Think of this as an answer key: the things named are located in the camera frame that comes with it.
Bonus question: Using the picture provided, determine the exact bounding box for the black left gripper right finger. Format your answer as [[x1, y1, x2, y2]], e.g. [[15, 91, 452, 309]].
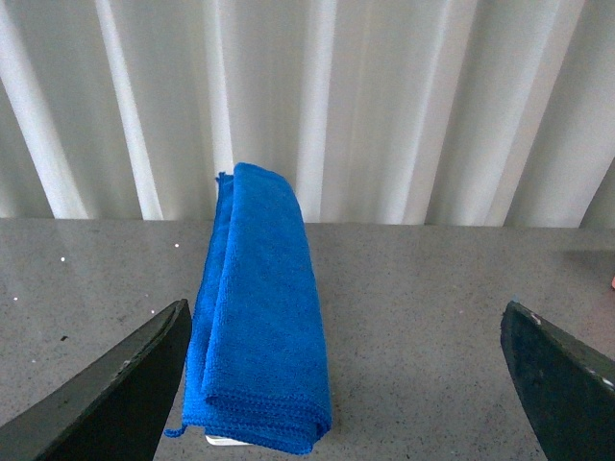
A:
[[501, 301, 614, 460]]

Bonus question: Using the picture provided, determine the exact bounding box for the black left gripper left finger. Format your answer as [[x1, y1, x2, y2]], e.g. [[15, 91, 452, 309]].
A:
[[1, 300, 191, 460]]

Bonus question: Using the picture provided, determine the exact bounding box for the blue microfiber cloth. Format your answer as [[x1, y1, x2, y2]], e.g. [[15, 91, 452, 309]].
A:
[[182, 162, 332, 455]]

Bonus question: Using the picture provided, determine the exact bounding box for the white towel rack stand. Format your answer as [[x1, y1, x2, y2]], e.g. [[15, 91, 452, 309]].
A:
[[206, 435, 249, 447]]

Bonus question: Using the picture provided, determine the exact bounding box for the white pleated curtain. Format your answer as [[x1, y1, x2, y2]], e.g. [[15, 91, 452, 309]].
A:
[[1, 1, 614, 229]]

